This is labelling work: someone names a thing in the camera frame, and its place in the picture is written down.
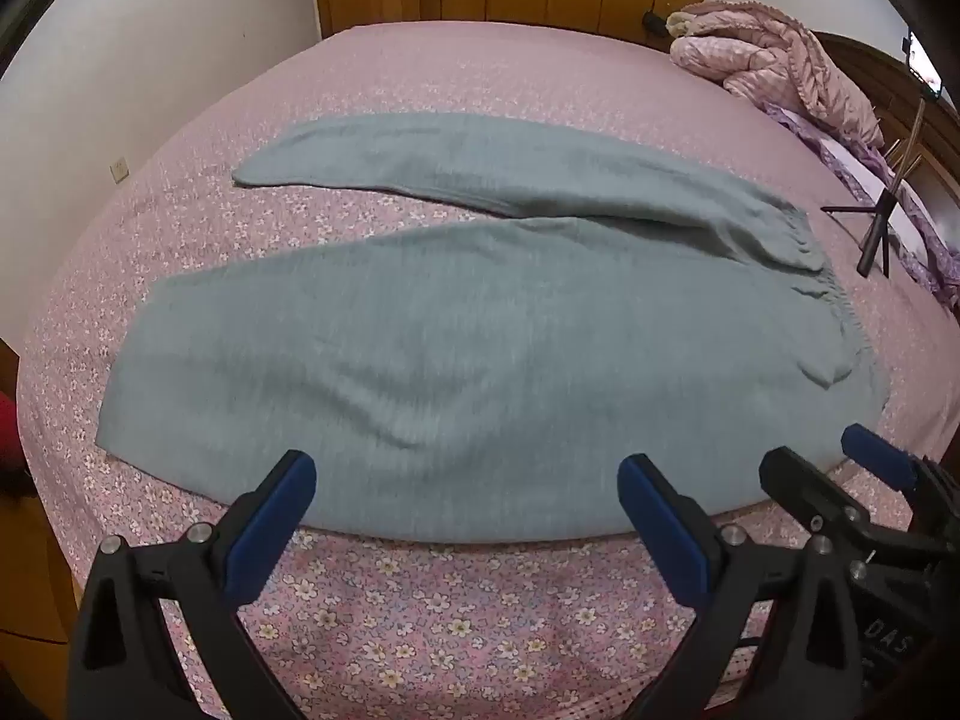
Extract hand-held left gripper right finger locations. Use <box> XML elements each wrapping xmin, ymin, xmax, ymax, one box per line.
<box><xmin>617</xmin><ymin>454</ymin><xmax>872</xmax><ymax>720</ymax></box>

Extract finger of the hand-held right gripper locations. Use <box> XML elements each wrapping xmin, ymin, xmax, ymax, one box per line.
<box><xmin>758</xmin><ymin>446</ymin><xmax>876</xmax><ymax>542</ymax></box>
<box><xmin>841</xmin><ymin>424</ymin><xmax>960</xmax><ymax>527</ymax></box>

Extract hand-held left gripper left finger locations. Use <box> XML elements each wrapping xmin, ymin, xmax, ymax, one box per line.
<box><xmin>67</xmin><ymin>451</ymin><xmax>317</xmax><ymax>720</ymax></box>

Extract grey pants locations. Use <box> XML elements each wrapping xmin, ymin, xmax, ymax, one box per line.
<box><xmin>96</xmin><ymin>114</ymin><xmax>890</xmax><ymax>545</ymax></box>

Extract pink floral bed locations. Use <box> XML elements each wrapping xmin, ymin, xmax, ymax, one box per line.
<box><xmin>15</xmin><ymin>19</ymin><xmax>960</xmax><ymax>720</ymax></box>

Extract purple floral pillow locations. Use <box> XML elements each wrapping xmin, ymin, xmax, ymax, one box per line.
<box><xmin>765</xmin><ymin>105</ymin><xmax>960</xmax><ymax>316</ymax></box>

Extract black tripod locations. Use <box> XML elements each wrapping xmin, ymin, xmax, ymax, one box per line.
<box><xmin>820</xmin><ymin>101</ymin><xmax>928</xmax><ymax>278</ymax></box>

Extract wooden nightstand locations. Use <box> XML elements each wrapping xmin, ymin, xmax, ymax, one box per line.
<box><xmin>0</xmin><ymin>337</ymin><xmax>83</xmax><ymax>644</ymax></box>

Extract red object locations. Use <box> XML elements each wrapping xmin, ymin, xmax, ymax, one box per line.
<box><xmin>0</xmin><ymin>393</ymin><xmax>28</xmax><ymax>467</ymax></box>

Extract dark wooden headboard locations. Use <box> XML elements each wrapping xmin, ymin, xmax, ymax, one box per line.
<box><xmin>814</xmin><ymin>30</ymin><xmax>960</xmax><ymax>212</ymax></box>

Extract phone on tripod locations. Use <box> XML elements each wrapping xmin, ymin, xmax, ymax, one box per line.
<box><xmin>903</xmin><ymin>28</ymin><xmax>943</xmax><ymax>101</ymax></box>

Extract pink quilted blanket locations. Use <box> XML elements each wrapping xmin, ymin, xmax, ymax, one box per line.
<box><xmin>667</xmin><ymin>0</ymin><xmax>886</xmax><ymax>148</ymax></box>

